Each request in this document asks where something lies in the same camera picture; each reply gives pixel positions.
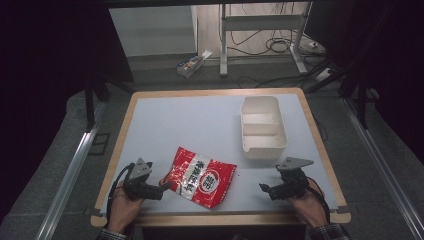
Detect person's left hand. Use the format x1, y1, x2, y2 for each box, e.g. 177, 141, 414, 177
107, 181, 145, 235

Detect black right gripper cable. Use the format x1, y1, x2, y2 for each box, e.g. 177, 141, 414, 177
306, 178, 332, 224

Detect person's plaid sleeve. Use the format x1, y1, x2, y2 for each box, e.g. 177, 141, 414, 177
306, 223, 352, 240
96, 227, 130, 240

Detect black floor cables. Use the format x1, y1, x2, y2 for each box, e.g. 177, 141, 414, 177
226, 3, 329, 89

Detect person's right hand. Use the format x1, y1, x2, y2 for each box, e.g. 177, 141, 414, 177
287, 179, 330, 230

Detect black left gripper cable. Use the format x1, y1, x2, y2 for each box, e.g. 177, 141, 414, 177
105, 162, 136, 222

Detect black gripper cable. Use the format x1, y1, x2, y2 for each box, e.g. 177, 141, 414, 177
105, 162, 136, 222
306, 178, 332, 224

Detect small printed cardboard box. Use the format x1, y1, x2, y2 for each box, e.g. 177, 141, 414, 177
176, 49, 214, 79

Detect white divided plastic container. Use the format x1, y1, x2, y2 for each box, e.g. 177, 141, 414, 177
239, 95, 289, 161

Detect silver metal floor rail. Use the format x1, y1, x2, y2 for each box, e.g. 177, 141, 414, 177
34, 99, 108, 240
342, 96, 424, 240

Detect white panel board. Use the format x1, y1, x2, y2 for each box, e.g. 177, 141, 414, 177
108, 4, 198, 58

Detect white power strip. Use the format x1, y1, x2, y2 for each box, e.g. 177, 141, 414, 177
314, 67, 335, 83

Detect black metal stand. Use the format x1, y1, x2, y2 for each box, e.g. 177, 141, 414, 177
304, 56, 381, 130
82, 74, 136, 133

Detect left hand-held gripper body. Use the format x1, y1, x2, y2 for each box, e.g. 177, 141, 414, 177
122, 157, 164, 202

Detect person's right plaid sleeve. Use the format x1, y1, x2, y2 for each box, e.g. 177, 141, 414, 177
306, 223, 352, 240

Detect person's left plaid sleeve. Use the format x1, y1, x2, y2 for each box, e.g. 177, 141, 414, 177
96, 227, 130, 240

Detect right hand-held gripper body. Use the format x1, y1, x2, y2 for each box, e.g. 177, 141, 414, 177
270, 156, 315, 202

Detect white metal desk frame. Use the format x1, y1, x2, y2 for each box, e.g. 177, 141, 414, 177
218, 2, 314, 77

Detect red and white snack bag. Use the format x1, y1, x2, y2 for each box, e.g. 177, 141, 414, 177
158, 146, 238, 210

